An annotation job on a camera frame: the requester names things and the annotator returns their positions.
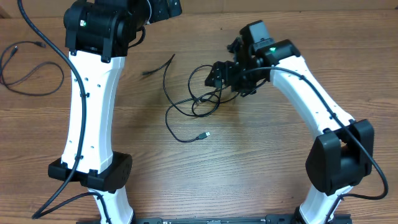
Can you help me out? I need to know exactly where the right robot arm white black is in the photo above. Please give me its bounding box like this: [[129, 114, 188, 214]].
[[205, 21, 374, 223]]

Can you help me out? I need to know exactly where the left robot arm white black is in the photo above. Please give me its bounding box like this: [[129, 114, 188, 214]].
[[48, 0, 182, 223]]

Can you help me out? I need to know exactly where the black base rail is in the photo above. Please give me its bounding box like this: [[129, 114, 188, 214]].
[[76, 213, 352, 224]]

